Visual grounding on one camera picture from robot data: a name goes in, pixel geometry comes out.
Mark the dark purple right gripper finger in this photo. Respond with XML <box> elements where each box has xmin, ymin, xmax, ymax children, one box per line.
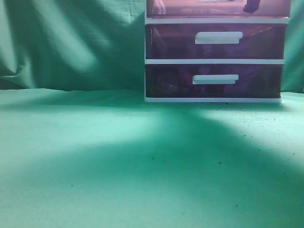
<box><xmin>243</xmin><ymin>0</ymin><xmax>259</xmax><ymax>13</ymax></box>

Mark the dark translucent bottom drawer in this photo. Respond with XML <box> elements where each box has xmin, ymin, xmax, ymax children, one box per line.
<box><xmin>145</xmin><ymin>64</ymin><xmax>283</xmax><ymax>98</ymax></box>

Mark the green cloth cover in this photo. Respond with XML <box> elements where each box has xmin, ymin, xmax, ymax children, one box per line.
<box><xmin>0</xmin><ymin>0</ymin><xmax>304</xmax><ymax>228</ymax></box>

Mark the dark translucent top drawer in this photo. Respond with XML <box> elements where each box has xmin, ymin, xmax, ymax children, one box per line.
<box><xmin>146</xmin><ymin>0</ymin><xmax>291</xmax><ymax>18</ymax></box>

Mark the dark translucent drawer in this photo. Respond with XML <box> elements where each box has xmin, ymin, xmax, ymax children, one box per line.
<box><xmin>145</xmin><ymin>24</ymin><xmax>286</xmax><ymax>59</ymax></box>
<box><xmin>146</xmin><ymin>0</ymin><xmax>291</xmax><ymax>18</ymax></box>
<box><xmin>145</xmin><ymin>64</ymin><xmax>283</xmax><ymax>98</ymax></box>

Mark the white frame drawer cabinet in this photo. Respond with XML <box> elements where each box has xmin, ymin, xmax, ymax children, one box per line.
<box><xmin>144</xmin><ymin>8</ymin><xmax>290</xmax><ymax>103</ymax></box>

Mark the dark translucent middle drawer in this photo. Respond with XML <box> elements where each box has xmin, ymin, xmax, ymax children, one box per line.
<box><xmin>145</xmin><ymin>24</ymin><xmax>286</xmax><ymax>59</ymax></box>

